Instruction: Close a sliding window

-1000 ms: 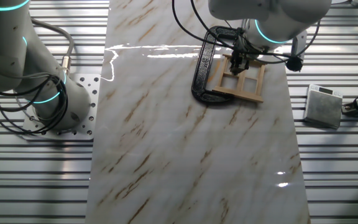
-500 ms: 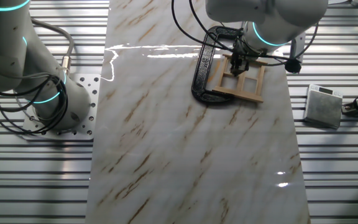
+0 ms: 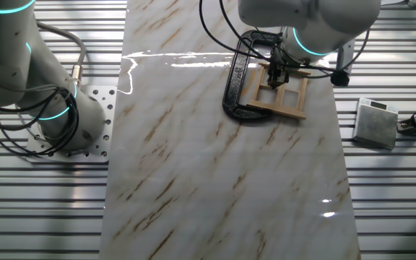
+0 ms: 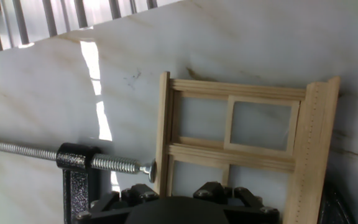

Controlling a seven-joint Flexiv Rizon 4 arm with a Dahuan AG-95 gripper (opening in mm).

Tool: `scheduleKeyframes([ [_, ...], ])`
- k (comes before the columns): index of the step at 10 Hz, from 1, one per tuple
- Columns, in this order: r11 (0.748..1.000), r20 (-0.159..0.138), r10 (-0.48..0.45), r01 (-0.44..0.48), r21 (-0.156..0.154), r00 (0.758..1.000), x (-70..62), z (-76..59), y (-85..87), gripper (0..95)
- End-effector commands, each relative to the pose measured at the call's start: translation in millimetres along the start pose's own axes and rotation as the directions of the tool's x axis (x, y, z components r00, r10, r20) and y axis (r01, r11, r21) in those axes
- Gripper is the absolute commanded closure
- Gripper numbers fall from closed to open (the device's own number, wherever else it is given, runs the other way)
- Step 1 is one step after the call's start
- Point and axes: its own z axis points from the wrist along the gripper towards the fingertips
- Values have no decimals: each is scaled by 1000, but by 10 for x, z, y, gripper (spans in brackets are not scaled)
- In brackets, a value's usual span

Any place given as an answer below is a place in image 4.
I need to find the small wooden window sash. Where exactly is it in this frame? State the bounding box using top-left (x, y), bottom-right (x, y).
top-left (224, 95), bottom-right (301, 156)

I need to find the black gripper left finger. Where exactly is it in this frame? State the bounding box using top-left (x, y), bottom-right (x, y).
top-left (74, 183), bottom-right (160, 224)

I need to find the wooden window frame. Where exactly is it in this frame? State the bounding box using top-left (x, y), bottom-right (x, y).
top-left (154, 71), bottom-right (341, 224)

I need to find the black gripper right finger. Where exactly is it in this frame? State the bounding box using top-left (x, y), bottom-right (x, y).
top-left (193, 181), bottom-right (282, 224)

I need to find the black C-clamp with screw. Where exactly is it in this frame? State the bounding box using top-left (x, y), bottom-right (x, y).
top-left (0, 136), bottom-right (354, 224)

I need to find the marble pattern board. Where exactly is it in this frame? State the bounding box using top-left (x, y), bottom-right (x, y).
top-left (0, 0), bottom-right (358, 224)

